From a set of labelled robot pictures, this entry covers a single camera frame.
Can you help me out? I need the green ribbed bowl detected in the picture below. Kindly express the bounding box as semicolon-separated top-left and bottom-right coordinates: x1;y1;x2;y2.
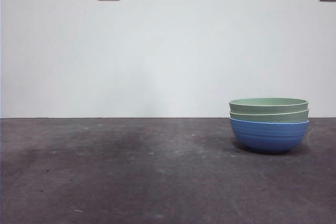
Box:
228;98;309;116
229;108;310;124

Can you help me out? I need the blue ribbed bowl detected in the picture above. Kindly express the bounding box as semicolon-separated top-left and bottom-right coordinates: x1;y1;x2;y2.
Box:
229;118;310;155

